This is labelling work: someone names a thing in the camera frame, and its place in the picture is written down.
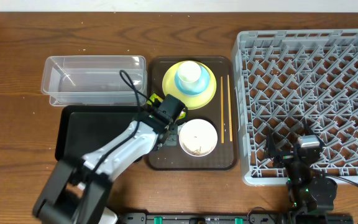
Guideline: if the white bowl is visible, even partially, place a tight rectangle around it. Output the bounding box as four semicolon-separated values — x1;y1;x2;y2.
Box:
178;119;218;157

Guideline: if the green pandan cake wrapper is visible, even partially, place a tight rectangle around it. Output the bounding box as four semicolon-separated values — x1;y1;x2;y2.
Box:
147;93;188;120

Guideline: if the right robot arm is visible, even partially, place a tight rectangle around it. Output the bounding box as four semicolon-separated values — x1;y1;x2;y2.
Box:
265;122;337;224

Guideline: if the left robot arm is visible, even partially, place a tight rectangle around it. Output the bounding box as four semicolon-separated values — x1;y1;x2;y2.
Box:
32;102;186;223

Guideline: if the grey dishwasher rack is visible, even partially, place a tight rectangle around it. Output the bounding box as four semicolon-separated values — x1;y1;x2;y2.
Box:
232;29;358;186

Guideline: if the right wooden chopstick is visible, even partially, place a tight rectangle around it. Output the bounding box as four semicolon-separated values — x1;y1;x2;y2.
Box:
227;75;233;142

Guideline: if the blue bowl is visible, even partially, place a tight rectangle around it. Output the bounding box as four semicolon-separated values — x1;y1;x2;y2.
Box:
175;65;210;96

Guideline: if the yellow plate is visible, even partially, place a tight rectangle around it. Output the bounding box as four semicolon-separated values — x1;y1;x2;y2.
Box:
162;60;217;110

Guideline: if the white paper cup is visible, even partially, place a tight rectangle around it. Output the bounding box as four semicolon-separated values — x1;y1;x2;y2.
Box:
177;61;201;83

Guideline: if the black plastic tray bin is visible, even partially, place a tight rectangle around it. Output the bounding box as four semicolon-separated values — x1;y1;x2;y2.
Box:
55;105;137;161

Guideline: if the clear plastic bin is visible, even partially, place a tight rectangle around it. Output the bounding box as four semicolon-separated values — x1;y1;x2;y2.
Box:
41;55;147;106

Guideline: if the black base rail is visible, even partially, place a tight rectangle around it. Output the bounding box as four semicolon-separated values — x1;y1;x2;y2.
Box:
116;211;354;224

